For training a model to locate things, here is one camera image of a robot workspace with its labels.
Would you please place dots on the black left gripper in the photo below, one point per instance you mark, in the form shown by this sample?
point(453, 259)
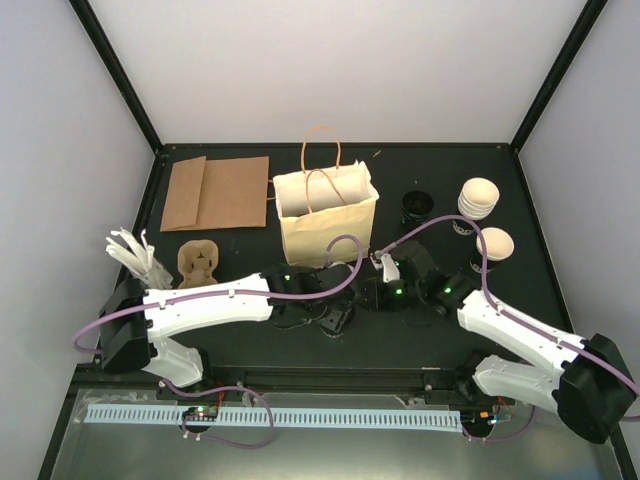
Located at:
point(348, 302)

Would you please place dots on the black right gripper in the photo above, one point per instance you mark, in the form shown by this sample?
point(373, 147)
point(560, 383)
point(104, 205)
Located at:
point(379, 303)

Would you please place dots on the black takeout cup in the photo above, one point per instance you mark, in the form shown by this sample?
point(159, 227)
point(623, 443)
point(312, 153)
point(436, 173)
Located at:
point(332, 330)
point(496, 243)

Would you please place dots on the cream paper bag with handles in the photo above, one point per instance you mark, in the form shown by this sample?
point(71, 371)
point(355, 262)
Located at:
point(325, 213)

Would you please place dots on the stack of white paper cups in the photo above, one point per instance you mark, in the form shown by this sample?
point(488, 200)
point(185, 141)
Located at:
point(477, 199)

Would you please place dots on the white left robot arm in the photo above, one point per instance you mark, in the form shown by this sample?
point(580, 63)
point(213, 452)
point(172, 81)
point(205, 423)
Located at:
point(142, 323)

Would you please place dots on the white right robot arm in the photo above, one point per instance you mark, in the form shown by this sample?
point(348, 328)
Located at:
point(585, 382)

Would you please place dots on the black coffee cup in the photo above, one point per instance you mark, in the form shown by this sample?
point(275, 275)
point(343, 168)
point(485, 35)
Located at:
point(416, 206)

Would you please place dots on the flat brown paper bag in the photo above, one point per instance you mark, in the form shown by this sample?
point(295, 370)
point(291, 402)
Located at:
point(183, 195)

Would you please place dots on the white stirrers in holder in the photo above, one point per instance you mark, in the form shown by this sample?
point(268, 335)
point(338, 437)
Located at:
point(138, 257)

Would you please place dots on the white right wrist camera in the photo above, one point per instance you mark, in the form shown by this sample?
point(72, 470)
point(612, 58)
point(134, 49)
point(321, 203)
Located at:
point(387, 266)

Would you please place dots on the brown paper bag with handles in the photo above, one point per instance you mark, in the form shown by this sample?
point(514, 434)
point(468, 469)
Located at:
point(233, 194)

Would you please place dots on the white slotted cable duct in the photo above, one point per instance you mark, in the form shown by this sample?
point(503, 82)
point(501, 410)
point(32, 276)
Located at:
point(311, 418)

